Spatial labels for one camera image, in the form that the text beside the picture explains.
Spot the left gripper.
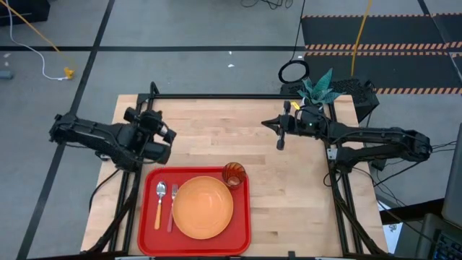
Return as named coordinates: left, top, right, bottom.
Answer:
left=123, top=106, right=178, bottom=144

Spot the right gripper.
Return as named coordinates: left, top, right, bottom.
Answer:
left=261, top=100, right=328, bottom=151

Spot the spoon with orange handle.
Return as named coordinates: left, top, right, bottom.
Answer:
left=154, top=181, right=168, bottom=231

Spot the orange plate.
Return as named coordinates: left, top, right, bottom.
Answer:
left=171, top=175, right=235, bottom=241

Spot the fork with pink handle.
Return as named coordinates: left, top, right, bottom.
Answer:
left=166, top=183, right=180, bottom=233

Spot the red plastic tray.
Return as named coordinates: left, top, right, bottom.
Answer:
left=136, top=165, right=253, bottom=257

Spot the green plant in white pot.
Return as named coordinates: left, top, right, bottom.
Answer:
left=297, top=67, right=343, bottom=109

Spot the black mat with hazard stripes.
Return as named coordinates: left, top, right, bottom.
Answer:
left=301, top=13, right=462, bottom=95

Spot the white paper sheet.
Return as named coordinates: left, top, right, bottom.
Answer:
left=381, top=222, right=402, bottom=254

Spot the black keyboard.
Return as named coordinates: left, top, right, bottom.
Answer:
left=431, top=230, right=462, bottom=260

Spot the black coiled cable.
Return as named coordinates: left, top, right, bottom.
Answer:
left=277, top=0, right=310, bottom=85

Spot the black aluminium table frame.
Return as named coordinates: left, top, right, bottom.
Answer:
left=84, top=81, right=389, bottom=257

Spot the yellow cable with plug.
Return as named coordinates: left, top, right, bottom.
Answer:
left=0, top=0, right=76, bottom=80

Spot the yellow hanging cable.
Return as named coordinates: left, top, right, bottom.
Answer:
left=351, top=0, right=373, bottom=77

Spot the white floor cable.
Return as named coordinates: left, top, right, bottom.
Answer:
left=4, top=0, right=69, bottom=81

